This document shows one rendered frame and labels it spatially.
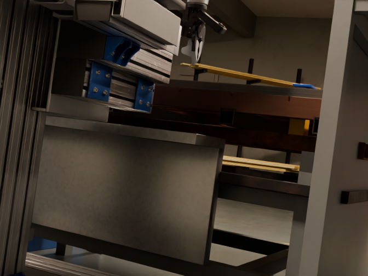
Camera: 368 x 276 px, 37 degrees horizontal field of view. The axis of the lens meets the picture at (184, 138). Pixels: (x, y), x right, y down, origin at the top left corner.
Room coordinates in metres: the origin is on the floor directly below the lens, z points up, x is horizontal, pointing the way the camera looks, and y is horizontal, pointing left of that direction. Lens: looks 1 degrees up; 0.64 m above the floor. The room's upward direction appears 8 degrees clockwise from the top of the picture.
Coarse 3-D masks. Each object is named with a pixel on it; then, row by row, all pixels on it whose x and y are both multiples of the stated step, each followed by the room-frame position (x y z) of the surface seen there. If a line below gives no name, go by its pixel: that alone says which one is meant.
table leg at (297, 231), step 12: (312, 156) 1.57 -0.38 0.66; (300, 168) 1.59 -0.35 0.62; (312, 168) 1.57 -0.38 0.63; (300, 180) 1.58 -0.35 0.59; (300, 204) 1.58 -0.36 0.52; (300, 216) 1.58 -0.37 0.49; (300, 228) 1.58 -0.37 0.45; (300, 240) 1.57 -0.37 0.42; (288, 252) 1.59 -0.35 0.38; (300, 252) 1.57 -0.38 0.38; (288, 264) 1.59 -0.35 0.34
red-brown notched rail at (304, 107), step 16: (160, 96) 1.76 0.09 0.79; (176, 96) 1.74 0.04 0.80; (192, 96) 1.71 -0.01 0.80; (208, 96) 1.68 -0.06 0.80; (224, 96) 1.66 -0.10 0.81; (240, 96) 1.63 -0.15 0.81; (256, 96) 1.61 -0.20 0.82; (272, 96) 1.59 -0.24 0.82; (288, 96) 1.56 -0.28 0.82; (240, 112) 1.64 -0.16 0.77; (256, 112) 1.61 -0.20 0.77; (272, 112) 1.58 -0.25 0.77; (288, 112) 1.56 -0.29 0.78; (304, 112) 1.54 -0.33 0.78
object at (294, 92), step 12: (156, 84) 1.83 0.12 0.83; (168, 84) 1.80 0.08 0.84; (180, 84) 1.78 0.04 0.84; (192, 84) 1.76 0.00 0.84; (204, 84) 1.74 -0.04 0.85; (216, 84) 1.72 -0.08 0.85; (228, 84) 1.70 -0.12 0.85; (240, 84) 1.68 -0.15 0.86; (300, 96) 1.59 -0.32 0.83; (312, 96) 1.58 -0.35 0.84; (192, 108) 2.45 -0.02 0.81; (312, 120) 2.20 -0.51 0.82
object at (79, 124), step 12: (48, 120) 1.72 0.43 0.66; (60, 120) 1.69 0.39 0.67; (72, 120) 1.67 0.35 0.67; (84, 120) 1.65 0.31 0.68; (108, 132) 1.61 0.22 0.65; (120, 132) 1.59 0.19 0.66; (132, 132) 1.57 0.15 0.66; (144, 132) 1.55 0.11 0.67; (156, 132) 1.53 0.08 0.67; (168, 132) 1.51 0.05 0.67; (180, 132) 1.49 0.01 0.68; (192, 144) 1.47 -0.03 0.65; (204, 144) 1.52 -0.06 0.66; (216, 144) 1.59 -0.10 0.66
